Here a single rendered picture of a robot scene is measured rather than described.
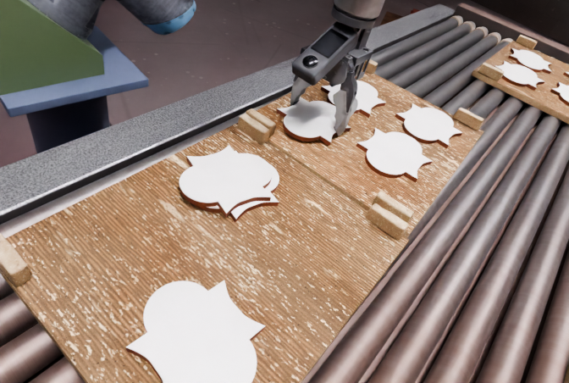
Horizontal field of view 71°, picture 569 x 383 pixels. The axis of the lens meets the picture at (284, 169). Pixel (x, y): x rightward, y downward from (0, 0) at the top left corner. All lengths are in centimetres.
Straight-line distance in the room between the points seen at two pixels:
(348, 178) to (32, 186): 46
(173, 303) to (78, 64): 59
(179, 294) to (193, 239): 8
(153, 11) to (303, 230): 59
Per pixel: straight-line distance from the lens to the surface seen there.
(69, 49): 90
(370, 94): 90
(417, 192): 71
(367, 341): 53
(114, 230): 55
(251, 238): 54
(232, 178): 58
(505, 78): 127
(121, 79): 94
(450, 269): 65
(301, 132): 71
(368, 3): 65
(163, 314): 47
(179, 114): 76
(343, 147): 73
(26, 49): 88
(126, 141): 70
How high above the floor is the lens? 136
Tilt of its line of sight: 41 degrees down
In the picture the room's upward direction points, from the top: 15 degrees clockwise
